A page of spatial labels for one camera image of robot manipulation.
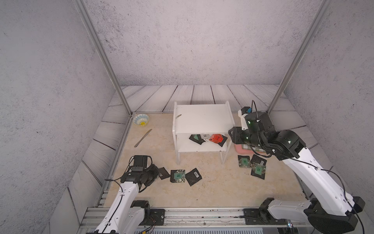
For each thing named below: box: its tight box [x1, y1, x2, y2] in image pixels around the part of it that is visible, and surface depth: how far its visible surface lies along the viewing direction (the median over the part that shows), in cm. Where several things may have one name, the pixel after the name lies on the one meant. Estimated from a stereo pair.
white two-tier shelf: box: [172, 100, 236, 165], surface depth 81 cm
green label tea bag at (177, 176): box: [169, 169, 186, 183], surface depth 89 cm
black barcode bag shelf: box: [158, 166, 171, 180], surface depth 89 cm
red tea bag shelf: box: [208, 133, 224, 144], surface depth 86 cm
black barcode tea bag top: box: [185, 167, 203, 187], surface depth 88 cm
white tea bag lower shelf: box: [200, 133, 212, 142], surface depth 86 cm
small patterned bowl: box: [132, 113, 150, 127], surface depth 117 cm
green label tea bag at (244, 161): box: [237, 155, 252, 169], surface depth 94 cm
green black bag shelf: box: [188, 134, 206, 145], surface depth 86 cm
